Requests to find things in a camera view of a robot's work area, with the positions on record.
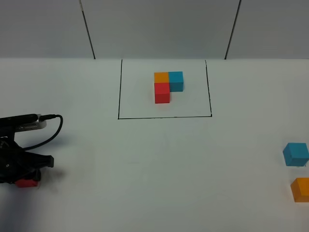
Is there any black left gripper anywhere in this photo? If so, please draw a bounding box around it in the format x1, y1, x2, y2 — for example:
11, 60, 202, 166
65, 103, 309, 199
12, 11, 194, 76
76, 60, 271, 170
0, 137, 54, 184

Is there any template red cube block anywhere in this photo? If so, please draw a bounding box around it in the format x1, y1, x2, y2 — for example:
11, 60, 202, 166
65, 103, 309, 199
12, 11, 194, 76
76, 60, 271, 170
154, 83, 170, 104

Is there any template orange cube block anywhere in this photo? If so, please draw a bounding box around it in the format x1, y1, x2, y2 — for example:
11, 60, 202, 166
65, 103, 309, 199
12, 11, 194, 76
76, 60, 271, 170
154, 72, 169, 83

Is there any template blue cube block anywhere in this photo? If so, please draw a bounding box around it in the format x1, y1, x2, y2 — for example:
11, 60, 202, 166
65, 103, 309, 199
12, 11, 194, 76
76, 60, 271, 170
169, 72, 184, 92

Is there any loose blue cube block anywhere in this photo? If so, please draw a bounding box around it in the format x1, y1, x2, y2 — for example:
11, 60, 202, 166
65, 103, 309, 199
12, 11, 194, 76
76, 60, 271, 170
283, 143, 309, 167

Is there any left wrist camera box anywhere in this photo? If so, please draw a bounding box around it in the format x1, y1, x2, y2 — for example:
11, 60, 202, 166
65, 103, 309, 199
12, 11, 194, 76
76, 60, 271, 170
0, 114, 47, 132

